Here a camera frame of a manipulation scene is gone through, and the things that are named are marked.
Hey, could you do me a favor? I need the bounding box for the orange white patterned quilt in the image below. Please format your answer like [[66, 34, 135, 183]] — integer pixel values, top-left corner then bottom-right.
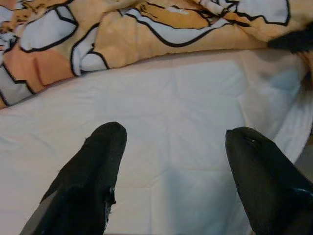
[[0, 0, 313, 110]]

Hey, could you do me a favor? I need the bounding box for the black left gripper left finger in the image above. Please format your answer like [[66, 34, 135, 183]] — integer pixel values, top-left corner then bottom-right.
[[19, 121, 128, 235]]

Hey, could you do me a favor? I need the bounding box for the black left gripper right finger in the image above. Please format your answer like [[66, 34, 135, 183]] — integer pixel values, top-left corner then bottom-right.
[[224, 126, 313, 235]]

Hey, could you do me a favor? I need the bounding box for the white bed mattress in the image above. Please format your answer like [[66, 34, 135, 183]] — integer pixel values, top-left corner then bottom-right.
[[0, 47, 313, 235]]

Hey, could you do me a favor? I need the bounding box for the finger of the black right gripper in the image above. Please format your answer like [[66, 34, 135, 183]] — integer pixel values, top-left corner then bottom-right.
[[267, 25, 313, 55]]

